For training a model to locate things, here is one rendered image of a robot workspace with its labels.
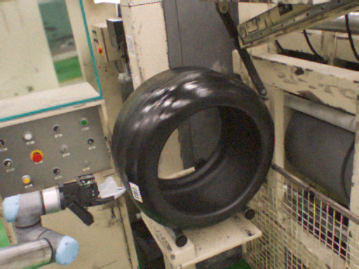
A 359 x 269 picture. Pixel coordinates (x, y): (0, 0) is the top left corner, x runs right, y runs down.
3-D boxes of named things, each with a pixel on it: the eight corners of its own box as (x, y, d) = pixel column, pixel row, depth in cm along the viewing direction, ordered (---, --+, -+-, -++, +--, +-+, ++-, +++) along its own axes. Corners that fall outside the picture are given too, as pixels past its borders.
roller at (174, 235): (155, 191, 157) (150, 200, 158) (146, 188, 155) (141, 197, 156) (190, 238, 127) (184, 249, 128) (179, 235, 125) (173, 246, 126)
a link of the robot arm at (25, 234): (37, 265, 108) (31, 232, 105) (14, 254, 114) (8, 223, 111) (59, 251, 114) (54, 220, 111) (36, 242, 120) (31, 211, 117)
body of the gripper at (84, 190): (99, 182, 114) (58, 190, 109) (102, 206, 117) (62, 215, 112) (94, 171, 120) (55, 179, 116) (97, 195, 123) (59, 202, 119)
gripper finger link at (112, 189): (127, 180, 118) (99, 185, 115) (129, 196, 121) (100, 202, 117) (125, 176, 121) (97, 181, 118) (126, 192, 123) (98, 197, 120)
